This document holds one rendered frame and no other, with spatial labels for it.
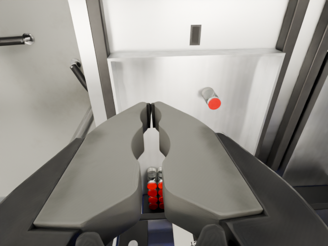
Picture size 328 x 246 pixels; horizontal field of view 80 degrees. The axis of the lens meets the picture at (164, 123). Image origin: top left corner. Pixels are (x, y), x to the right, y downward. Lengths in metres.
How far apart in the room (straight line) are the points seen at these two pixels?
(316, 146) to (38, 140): 1.60
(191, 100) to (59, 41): 1.06
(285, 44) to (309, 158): 0.30
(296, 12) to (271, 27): 0.03
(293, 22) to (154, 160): 0.34
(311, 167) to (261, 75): 0.30
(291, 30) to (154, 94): 0.23
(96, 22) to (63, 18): 0.98
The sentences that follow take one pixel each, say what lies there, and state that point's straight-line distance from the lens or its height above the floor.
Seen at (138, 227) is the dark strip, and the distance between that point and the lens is 0.38.
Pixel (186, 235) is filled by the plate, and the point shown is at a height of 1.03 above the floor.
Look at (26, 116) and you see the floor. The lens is 1.62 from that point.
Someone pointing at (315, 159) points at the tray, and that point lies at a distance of 0.59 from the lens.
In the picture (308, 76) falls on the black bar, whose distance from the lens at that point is 0.41.
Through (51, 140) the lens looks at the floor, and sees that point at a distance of 1.67.
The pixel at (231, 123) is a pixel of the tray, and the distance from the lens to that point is 0.41.
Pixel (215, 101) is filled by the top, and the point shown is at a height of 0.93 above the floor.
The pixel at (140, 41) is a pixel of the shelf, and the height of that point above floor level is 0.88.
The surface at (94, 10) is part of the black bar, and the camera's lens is 0.31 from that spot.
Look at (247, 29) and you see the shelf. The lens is 0.36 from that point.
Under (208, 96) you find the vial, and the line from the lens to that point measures 0.33.
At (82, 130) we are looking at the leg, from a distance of 0.92.
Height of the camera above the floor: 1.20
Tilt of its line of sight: 58 degrees down
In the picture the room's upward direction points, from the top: 173 degrees clockwise
